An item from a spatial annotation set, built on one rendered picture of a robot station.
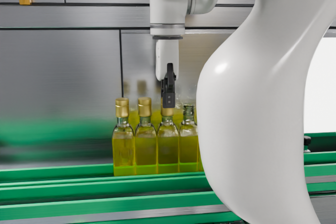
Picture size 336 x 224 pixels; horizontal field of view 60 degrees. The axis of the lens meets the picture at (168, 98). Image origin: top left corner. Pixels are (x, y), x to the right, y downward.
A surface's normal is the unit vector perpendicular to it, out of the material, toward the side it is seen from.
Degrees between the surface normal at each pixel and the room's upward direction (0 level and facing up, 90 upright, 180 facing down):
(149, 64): 90
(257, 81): 78
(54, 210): 90
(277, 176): 86
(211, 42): 90
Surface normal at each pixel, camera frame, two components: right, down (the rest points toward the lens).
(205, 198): 0.12, 0.25
